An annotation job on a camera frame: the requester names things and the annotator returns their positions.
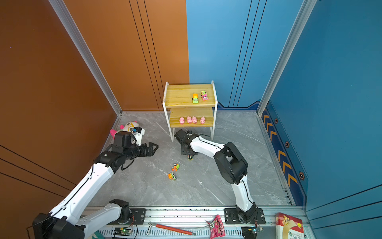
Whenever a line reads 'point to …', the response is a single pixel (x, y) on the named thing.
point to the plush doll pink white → (128, 127)
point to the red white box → (288, 227)
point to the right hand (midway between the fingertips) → (187, 151)
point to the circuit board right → (250, 232)
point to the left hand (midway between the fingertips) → (152, 144)
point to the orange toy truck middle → (176, 167)
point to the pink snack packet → (216, 228)
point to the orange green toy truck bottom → (171, 176)
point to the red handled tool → (169, 228)
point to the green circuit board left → (122, 231)
